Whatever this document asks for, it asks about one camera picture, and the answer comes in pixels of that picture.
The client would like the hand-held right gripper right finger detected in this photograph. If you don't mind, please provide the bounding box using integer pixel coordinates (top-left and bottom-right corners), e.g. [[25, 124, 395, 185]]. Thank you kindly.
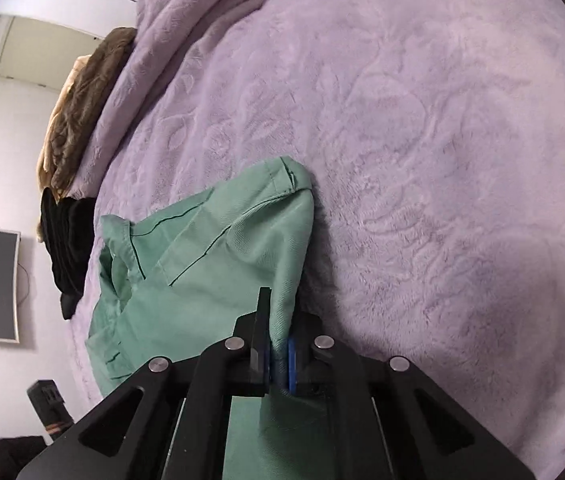
[[286, 311, 534, 480]]

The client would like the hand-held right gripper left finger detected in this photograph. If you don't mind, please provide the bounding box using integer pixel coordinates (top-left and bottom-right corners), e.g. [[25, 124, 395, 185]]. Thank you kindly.
[[16, 287, 273, 480]]

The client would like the green shirt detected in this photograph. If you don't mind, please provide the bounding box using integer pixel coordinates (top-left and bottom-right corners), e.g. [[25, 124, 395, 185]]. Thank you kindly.
[[86, 156, 337, 480]]

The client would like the black box device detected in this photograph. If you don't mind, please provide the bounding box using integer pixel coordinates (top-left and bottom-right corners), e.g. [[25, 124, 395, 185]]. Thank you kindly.
[[27, 379, 74, 444]]

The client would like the black garment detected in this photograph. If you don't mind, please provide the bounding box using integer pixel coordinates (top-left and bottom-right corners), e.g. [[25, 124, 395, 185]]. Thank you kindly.
[[40, 189, 97, 320]]

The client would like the purple embossed blanket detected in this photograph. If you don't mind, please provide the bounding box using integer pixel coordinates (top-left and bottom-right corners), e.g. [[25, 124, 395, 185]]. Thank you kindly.
[[65, 0, 565, 480]]

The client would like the dark cloth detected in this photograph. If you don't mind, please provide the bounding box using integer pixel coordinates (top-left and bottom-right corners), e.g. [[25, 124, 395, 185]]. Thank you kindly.
[[0, 436, 49, 480]]

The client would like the brown plush blanket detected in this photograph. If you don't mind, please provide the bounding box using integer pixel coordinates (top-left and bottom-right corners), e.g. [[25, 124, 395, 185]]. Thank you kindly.
[[36, 26, 138, 242]]

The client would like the cream door panel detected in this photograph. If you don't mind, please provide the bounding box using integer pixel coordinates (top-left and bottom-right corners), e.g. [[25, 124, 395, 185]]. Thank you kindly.
[[0, 15, 106, 93]]

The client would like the thin black cable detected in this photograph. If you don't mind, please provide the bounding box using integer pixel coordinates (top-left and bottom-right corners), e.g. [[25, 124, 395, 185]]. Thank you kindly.
[[15, 261, 31, 307]]

